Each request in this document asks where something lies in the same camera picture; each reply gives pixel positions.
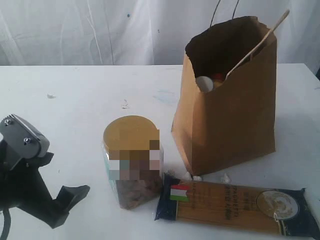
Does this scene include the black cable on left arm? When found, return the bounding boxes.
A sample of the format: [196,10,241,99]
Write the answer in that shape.
[0,207,12,240]

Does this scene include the brown and orange snack pouch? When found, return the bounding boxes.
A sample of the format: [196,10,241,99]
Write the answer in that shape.
[212,73,225,81]

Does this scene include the spaghetti packet dark blue ends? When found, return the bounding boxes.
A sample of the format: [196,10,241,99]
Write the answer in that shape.
[154,174,320,240]

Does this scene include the white backdrop curtain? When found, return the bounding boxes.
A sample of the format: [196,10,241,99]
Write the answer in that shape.
[0,0,320,72]

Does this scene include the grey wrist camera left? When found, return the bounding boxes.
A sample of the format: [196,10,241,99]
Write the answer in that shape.
[0,114,50,171]

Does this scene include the yellow spice bottle white cap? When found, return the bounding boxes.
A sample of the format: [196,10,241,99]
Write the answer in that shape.
[195,75,224,93]

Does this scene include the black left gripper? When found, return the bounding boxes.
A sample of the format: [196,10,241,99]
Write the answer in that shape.
[0,140,90,222]

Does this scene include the nut jar with gold lid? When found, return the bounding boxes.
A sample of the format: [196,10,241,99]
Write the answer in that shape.
[102,115,164,210]

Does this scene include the small white paper scrap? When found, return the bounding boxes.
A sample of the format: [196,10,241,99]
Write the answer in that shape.
[121,99,130,110]

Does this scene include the large brown paper bag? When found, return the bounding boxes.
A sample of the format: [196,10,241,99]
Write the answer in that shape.
[171,16,277,175]

